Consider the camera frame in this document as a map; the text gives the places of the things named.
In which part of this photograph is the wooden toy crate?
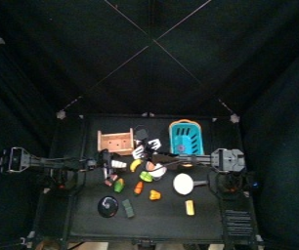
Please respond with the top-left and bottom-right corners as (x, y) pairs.
(96, 127), (137, 156)

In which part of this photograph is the yellow toy block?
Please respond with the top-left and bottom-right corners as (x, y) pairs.
(185, 199), (197, 217)

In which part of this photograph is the orange toy carrot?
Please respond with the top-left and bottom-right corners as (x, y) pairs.
(133, 181), (145, 196)

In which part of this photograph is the thin diagonal cord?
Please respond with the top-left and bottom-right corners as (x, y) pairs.
(103, 0), (235, 115)
(63, 0), (212, 112)

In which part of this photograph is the black round plate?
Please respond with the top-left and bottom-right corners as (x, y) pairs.
(96, 195), (120, 219)

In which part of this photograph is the orange toy bell pepper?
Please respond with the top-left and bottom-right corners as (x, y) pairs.
(149, 189), (163, 201)

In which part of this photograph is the white pan with dark handle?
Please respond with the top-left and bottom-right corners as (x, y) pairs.
(172, 172), (209, 196)

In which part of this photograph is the metal frame foot clamp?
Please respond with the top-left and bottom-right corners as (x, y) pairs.
(20, 230), (37, 250)

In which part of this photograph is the green yellow toy corn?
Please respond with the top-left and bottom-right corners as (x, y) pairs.
(113, 178), (127, 193)

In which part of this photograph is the teal plastic basket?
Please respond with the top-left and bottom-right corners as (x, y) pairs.
(168, 118), (207, 168)

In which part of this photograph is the yellow toy banana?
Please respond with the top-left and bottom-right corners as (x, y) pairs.
(129, 158), (145, 173)

